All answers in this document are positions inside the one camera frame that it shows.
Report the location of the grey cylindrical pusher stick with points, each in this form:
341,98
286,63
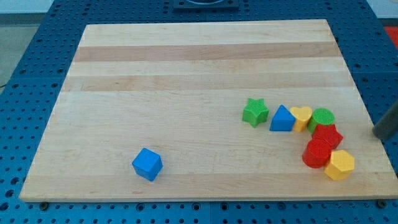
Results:
386,127

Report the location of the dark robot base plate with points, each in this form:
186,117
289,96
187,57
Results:
204,4

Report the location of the red star block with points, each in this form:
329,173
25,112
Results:
329,134

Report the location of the red circle block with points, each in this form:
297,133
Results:
316,153

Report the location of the blue triangle block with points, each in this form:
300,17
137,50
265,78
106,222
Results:
283,120

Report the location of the green star block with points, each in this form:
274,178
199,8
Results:
255,112

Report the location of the yellow heart block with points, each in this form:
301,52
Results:
302,117

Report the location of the wooden board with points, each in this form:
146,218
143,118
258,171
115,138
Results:
179,89

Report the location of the yellow hexagon block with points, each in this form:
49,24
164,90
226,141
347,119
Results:
340,165

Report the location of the green circle block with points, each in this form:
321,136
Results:
321,116

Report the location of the blue cube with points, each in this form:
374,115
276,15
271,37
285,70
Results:
147,164

